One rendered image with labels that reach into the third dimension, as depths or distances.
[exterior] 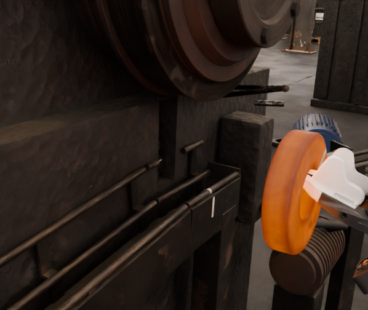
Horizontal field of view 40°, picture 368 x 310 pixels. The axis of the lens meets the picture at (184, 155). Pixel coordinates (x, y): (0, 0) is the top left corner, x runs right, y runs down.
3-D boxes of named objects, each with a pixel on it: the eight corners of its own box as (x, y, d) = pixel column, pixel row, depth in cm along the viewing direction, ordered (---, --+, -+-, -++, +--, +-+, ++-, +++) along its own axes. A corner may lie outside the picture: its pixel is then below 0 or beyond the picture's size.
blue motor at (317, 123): (286, 181, 294) (293, 125, 283) (287, 152, 347) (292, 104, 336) (340, 187, 289) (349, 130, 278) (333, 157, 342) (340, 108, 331)
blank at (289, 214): (274, 269, 66) (298, 277, 64) (248, 207, 54) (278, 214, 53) (309, 175, 73) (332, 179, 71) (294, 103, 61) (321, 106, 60)
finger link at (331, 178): (305, 135, 60) (380, 169, 57) (288, 176, 63) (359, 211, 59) (296, 141, 58) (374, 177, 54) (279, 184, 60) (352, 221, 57)
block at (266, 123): (210, 215, 116) (216, 115, 108) (225, 204, 122) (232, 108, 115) (252, 228, 111) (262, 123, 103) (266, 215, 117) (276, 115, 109)
